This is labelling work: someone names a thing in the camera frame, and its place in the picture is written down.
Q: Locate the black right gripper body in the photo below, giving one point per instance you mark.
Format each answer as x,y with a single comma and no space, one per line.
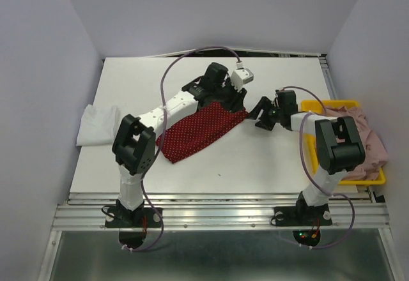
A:
273,113

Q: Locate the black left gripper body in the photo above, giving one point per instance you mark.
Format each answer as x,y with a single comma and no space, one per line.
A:
226,95

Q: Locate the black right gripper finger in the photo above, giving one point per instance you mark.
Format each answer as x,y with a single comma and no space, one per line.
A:
264,105
265,124

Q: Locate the red polka dot skirt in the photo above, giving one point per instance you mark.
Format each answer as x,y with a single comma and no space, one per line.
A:
196,132

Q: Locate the white skirt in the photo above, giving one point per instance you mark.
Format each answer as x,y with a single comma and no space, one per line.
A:
98,126

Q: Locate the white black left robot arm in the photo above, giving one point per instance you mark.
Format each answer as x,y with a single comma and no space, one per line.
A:
139,139

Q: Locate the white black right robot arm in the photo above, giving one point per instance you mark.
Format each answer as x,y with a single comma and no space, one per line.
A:
339,148

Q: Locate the yellow plastic tray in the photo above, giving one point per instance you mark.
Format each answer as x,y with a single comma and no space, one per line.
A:
321,108

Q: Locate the pink skirt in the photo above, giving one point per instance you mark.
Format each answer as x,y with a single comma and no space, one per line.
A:
376,154

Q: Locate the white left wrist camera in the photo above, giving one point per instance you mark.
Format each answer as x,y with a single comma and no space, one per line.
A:
241,77

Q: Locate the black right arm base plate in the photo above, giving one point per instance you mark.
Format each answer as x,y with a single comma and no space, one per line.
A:
290,216

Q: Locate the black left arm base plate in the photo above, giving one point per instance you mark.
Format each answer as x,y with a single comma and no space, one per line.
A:
142,217

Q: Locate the aluminium mounting rail frame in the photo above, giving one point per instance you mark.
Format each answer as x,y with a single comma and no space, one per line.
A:
217,208

